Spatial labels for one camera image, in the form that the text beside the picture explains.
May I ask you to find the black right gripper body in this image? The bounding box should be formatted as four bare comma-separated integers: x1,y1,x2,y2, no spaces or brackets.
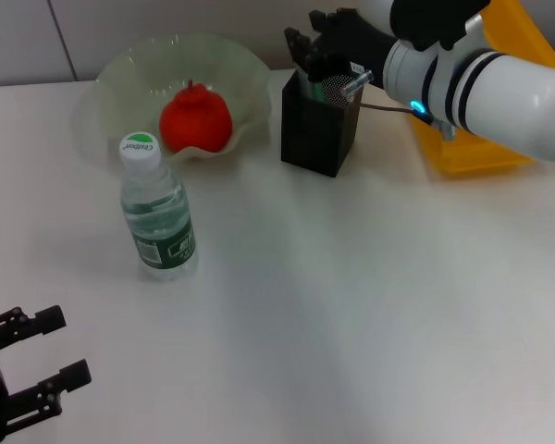
307,11,399,92

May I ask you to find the red-orange toy orange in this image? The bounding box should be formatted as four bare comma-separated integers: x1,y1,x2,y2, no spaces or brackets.
159,79,235,154

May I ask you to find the clear bottle with green label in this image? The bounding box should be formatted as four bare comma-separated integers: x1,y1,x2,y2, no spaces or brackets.
118,131,199,282

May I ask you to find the translucent wavy glass fruit bowl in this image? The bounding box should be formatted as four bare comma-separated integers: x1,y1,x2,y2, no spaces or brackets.
94,32,273,164

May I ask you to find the black mesh pen holder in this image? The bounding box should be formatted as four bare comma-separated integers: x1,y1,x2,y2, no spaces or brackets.
280,68,365,179

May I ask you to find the yellow plastic bin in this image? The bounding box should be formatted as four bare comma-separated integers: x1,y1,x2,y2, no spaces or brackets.
409,0,555,179

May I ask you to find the right gripper cable with plug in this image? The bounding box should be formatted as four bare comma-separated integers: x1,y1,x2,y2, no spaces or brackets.
340,68,458,141

